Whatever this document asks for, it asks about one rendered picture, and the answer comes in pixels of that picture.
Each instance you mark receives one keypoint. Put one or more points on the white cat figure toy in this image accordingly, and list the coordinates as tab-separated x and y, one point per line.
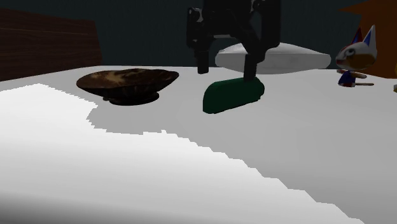
356	56

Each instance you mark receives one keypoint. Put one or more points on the white flat round dish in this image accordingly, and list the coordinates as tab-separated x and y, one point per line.
291	59

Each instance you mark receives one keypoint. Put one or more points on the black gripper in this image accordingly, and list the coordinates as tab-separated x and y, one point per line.
223	15

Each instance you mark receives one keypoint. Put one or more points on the dark brown wooden furniture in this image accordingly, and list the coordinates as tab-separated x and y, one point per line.
46	46

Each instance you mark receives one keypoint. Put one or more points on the dark green rounded block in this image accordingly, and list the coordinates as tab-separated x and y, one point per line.
231	94

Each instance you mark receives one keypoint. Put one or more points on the orange brown furniture piece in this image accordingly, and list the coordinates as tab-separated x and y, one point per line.
386	18

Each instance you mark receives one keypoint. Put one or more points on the dark brown mottled bowl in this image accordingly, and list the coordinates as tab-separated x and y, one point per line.
130	81

